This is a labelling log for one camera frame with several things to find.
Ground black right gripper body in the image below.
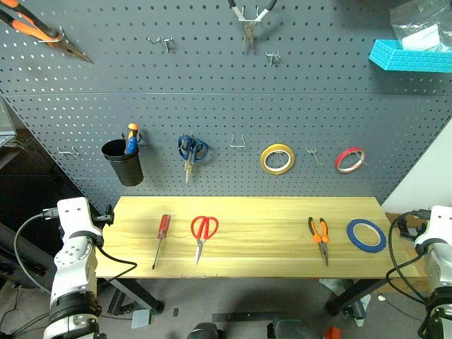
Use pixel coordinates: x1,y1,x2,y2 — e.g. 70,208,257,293
399,219,424,242

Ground grey pegboard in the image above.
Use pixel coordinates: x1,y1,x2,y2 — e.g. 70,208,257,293
0,0,452,215

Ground black plastic cup holder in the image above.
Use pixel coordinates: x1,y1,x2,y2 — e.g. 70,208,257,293
101,138,145,187

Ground blue tape roll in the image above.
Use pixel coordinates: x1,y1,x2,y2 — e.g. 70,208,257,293
346,218,387,253

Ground orange blue screwdriver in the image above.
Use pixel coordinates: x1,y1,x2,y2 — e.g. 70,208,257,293
124,122,139,155

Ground black table leg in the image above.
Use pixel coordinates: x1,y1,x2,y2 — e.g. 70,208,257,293
98,278,165,314
324,278,390,317

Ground orange black long-nose pliers, small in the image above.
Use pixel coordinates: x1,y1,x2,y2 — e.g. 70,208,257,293
307,216,331,267

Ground red tape roll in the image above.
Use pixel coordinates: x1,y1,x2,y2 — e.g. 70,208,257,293
334,146,367,174

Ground grey foot pedal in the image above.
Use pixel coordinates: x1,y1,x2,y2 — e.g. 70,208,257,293
130,309,152,330

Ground teal brick-pattern box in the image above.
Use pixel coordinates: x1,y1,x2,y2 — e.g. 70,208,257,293
368,39,452,74

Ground yellow tape roll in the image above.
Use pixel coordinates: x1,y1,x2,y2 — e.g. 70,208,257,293
260,143,297,176

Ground black flat floor bar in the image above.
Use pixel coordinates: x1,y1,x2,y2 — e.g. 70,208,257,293
210,311,270,323

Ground clear plastic bag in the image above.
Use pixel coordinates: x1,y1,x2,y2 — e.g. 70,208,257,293
389,0,452,53

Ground orange black long-nose pliers, large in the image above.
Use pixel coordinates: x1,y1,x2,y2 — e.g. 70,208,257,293
0,0,95,65

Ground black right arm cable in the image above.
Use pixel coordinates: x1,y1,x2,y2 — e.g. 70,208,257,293
385,210,432,307

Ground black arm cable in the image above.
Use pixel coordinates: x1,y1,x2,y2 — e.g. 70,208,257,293
385,210,432,307
13,208,59,295

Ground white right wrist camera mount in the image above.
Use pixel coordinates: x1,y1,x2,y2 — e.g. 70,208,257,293
415,205,452,245

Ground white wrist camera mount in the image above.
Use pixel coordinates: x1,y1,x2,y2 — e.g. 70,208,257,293
56,196,104,242
415,205,452,245

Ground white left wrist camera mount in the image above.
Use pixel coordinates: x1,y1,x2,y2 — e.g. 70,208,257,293
56,196,104,242

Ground thin black left wrist cable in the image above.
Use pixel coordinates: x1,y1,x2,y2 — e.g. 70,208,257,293
94,244,138,285

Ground red-handled screwdriver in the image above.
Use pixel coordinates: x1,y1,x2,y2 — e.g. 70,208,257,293
151,213,172,270

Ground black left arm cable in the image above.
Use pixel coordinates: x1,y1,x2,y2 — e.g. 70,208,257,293
13,208,59,295

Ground red-handled scissors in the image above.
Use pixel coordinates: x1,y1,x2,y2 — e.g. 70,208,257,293
190,215,220,267

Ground blue-handled scissors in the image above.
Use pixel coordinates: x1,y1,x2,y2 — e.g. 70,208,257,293
177,133,210,184

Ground white-handled pliers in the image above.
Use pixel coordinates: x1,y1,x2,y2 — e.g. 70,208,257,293
227,0,278,54

